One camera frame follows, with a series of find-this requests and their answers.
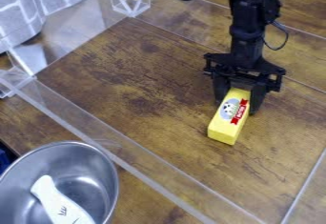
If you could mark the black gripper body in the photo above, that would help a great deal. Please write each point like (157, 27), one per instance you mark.
(243, 65)

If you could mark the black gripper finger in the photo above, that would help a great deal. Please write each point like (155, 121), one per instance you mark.
(221, 85)
(257, 94)

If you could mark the yellow butter block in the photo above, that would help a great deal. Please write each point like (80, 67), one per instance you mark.
(229, 117)

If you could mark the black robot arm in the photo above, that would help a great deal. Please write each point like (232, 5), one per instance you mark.
(253, 13)

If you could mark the silver metal bowl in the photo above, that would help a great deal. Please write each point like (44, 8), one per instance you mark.
(82, 173)

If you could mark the grey brick pattern cloth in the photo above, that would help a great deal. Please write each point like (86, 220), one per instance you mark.
(22, 17)

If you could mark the white toy fish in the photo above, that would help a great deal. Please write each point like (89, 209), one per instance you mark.
(60, 208)

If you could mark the blue object at edge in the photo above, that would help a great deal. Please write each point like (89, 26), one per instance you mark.
(4, 161)

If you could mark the clear acrylic barrier wall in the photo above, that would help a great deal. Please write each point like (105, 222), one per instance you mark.
(122, 86)

